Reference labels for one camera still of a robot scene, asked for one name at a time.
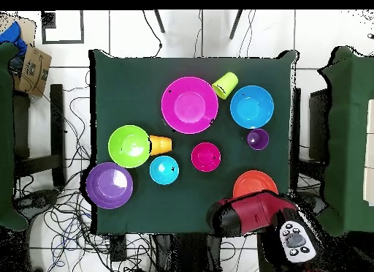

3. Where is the orange cup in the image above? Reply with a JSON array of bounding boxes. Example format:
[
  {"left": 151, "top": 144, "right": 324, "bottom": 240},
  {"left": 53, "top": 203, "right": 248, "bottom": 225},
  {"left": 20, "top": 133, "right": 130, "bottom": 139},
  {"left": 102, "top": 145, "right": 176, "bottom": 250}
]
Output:
[{"left": 149, "top": 135, "right": 173, "bottom": 156}]

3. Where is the large pink bowl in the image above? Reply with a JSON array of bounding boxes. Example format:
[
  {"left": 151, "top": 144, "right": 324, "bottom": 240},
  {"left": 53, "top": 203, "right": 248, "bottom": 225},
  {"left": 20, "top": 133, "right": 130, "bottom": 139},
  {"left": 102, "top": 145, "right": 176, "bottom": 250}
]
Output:
[{"left": 161, "top": 76, "right": 220, "bottom": 135}]

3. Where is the green cup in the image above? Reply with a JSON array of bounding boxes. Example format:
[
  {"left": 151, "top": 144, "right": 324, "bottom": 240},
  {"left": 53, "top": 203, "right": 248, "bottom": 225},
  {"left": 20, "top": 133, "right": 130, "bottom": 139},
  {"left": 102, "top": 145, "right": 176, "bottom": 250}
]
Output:
[{"left": 211, "top": 72, "right": 240, "bottom": 101}]

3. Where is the large orange-red bowl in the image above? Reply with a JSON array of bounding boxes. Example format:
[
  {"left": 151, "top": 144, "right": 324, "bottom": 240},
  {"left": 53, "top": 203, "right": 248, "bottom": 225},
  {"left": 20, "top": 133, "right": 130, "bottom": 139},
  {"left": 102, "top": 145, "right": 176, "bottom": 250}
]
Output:
[{"left": 232, "top": 170, "right": 279, "bottom": 199}]

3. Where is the white box stack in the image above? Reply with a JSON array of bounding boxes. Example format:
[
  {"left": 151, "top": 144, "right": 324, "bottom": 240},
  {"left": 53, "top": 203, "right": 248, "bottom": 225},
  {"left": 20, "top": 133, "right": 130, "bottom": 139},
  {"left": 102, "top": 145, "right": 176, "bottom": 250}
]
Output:
[{"left": 363, "top": 99, "right": 374, "bottom": 207}]

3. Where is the small red-pink bowl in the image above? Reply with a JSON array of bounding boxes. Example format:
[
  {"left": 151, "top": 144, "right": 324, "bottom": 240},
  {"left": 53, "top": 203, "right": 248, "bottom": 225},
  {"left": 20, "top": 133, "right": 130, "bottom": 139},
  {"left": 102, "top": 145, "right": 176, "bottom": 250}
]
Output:
[{"left": 191, "top": 142, "right": 222, "bottom": 173}]

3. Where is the small blue bowl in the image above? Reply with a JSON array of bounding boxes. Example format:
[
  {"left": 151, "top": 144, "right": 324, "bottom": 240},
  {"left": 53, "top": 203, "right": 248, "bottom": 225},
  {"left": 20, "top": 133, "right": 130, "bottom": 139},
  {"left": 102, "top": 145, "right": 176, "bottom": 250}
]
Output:
[{"left": 149, "top": 155, "right": 180, "bottom": 186}]

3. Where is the large green bowl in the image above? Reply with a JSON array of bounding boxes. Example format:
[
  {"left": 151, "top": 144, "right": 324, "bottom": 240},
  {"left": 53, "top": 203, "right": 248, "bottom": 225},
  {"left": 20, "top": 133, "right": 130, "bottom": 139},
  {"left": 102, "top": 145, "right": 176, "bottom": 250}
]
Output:
[{"left": 107, "top": 124, "right": 152, "bottom": 169}]

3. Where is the purple cup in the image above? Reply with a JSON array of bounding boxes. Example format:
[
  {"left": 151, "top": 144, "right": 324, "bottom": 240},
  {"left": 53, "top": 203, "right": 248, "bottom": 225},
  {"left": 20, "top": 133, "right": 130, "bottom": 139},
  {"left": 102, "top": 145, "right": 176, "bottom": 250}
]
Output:
[{"left": 246, "top": 128, "right": 270, "bottom": 151}]

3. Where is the large blue bowl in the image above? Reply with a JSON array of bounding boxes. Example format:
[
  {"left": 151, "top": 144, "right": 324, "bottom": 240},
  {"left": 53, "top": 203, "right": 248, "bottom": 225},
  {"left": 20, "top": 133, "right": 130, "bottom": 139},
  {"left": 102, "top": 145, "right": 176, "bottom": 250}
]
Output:
[{"left": 229, "top": 85, "right": 275, "bottom": 129}]

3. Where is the dark green tablecloth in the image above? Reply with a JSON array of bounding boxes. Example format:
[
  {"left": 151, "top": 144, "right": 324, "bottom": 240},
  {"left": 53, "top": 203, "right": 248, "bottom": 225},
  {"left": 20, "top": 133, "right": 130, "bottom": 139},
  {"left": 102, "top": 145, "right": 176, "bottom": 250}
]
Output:
[{"left": 88, "top": 48, "right": 300, "bottom": 235}]

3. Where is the large purple bowl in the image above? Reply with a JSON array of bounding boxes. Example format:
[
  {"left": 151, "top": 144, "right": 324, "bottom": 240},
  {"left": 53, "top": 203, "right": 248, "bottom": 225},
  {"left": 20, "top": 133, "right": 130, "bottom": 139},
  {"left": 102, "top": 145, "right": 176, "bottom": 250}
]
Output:
[{"left": 85, "top": 162, "right": 134, "bottom": 210}]

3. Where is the black power strip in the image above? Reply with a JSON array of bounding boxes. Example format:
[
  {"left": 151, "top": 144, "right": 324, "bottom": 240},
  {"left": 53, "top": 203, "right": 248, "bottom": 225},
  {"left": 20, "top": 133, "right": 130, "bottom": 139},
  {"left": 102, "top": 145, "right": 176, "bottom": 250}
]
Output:
[{"left": 109, "top": 235, "right": 128, "bottom": 262}]

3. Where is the black tripod leg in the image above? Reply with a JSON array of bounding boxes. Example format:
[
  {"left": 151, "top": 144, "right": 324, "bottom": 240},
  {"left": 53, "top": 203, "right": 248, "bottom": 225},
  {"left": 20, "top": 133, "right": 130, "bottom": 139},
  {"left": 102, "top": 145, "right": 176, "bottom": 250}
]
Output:
[
  {"left": 229, "top": 10, "right": 243, "bottom": 40},
  {"left": 153, "top": 10, "right": 166, "bottom": 34}
]

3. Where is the black cabinet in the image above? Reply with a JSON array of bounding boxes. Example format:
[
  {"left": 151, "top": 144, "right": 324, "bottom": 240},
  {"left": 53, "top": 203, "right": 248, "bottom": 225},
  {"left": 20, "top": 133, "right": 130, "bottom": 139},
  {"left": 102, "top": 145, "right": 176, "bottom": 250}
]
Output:
[{"left": 308, "top": 88, "right": 331, "bottom": 162}]

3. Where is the neighbouring green covered table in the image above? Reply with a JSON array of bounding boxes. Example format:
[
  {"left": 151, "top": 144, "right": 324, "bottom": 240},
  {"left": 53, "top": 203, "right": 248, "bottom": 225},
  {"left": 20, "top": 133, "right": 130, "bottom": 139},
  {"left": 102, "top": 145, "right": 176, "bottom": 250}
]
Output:
[
  {"left": 0, "top": 42, "right": 28, "bottom": 232},
  {"left": 316, "top": 45, "right": 374, "bottom": 237}
]

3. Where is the cardboard box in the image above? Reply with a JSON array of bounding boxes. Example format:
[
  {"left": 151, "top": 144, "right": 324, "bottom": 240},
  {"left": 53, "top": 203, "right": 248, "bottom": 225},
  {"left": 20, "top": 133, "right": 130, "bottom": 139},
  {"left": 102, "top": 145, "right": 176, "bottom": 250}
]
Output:
[{"left": 12, "top": 45, "right": 53, "bottom": 97}]

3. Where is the blue cloth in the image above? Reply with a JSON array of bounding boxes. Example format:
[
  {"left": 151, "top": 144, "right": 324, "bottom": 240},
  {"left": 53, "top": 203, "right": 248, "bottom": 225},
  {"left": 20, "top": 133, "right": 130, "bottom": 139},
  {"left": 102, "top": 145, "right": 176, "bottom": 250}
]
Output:
[{"left": 0, "top": 20, "right": 28, "bottom": 56}]

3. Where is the black floor cable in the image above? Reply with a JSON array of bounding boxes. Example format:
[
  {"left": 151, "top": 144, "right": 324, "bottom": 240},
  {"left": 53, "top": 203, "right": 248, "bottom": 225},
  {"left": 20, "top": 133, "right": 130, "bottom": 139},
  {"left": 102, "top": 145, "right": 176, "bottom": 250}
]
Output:
[{"left": 142, "top": 10, "right": 163, "bottom": 58}]

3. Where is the black frame stand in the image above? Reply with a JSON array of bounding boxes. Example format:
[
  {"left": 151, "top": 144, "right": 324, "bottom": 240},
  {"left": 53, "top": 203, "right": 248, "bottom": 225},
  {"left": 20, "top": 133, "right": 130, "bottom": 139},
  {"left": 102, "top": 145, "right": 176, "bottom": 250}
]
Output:
[{"left": 12, "top": 83, "right": 66, "bottom": 187}]

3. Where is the grey pedestal foot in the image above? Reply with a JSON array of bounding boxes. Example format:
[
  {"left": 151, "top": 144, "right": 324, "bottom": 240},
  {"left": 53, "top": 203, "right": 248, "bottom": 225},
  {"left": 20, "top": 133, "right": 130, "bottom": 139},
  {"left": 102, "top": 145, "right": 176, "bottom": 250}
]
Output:
[
  {"left": 294, "top": 192, "right": 328, "bottom": 217},
  {"left": 17, "top": 189, "right": 59, "bottom": 210}
]

